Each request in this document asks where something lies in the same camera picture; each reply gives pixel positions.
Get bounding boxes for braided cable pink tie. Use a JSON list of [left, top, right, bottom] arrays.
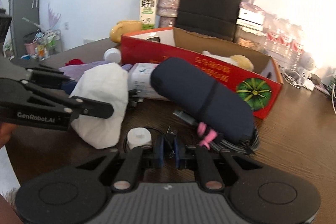
[[172, 109, 261, 155]]

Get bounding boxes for white round cap bottle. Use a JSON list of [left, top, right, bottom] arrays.
[[127, 127, 152, 149]]

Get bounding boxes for white plastic bag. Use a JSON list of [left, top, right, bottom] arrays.
[[71, 63, 129, 149]]

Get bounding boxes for lavender knitted cloth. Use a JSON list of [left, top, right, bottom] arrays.
[[58, 60, 135, 83]]

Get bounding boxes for red fabric item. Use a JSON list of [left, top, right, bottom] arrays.
[[65, 59, 85, 66]]

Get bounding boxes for navy blue fabric pouch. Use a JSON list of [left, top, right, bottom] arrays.
[[150, 57, 255, 142]]

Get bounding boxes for white cap small bottle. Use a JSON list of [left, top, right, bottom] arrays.
[[103, 48, 121, 64]]

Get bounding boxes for person's left hand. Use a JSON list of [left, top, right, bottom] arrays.
[[0, 122, 18, 148]]

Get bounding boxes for grey refrigerator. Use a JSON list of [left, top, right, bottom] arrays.
[[9, 0, 41, 57]]

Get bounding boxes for yellow ceramic mug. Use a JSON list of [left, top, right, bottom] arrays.
[[109, 20, 142, 43]]

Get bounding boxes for red pumpkin cardboard box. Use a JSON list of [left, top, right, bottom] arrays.
[[121, 28, 283, 119]]

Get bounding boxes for yellow plush toy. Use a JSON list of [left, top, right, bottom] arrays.
[[202, 51, 254, 71]]

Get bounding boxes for white green milk carton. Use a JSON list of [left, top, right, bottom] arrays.
[[139, 0, 157, 30]]

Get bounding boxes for white charger block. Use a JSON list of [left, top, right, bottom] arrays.
[[303, 79, 315, 91]]

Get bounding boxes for mottled purple vase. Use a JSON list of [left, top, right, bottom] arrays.
[[157, 0, 180, 28]]

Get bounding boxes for clear jar of seeds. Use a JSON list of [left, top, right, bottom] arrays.
[[234, 26, 265, 51]]

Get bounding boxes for white round robot toy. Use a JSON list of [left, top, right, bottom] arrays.
[[297, 52, 315, 79]]

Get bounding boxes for water bottle red label left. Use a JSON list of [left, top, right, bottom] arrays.
[[263, 14, 280, 57]]

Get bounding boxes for water bottle red label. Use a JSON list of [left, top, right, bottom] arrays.
[[286, 24, 303, 71], [263, 14, 280, 57], [275, 19, 293, 64]]

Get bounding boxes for water bottle red label right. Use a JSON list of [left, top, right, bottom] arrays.
[[286, 24, 303, 71]]

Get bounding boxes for water bottle red label middle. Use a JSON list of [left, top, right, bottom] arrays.
[[275, 19, 293, 64]]

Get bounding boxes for black paper shopping bag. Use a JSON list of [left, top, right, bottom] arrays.
[[174, 0, 242, 42]]

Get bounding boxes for wire rack with toiletries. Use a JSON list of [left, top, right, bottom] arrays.
[[22, 30, 63, 61]]

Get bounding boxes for white wired earphones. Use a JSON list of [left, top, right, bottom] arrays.
[[283, 69, 303, 89]]

